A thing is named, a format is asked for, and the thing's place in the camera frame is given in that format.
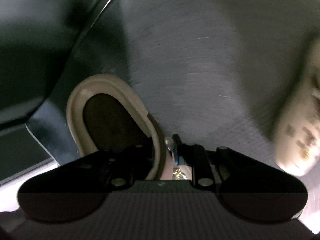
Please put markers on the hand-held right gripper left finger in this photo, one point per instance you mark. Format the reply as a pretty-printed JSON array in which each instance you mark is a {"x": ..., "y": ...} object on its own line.
[{"x": 140, "y": 157}]

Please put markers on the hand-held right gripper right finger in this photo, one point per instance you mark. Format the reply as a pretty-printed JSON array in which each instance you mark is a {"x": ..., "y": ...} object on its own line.
[{"x": 177, "y": 156}]

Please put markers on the cream clog with charms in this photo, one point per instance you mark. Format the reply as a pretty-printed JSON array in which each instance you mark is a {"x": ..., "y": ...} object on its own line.
[
  {"x": 295, "y": 120},
  {"x": 120, "y": 82}
]

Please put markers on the black rubber doormat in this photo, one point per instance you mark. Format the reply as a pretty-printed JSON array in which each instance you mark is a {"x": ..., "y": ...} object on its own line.
[{"x": 187, "y": 55}]

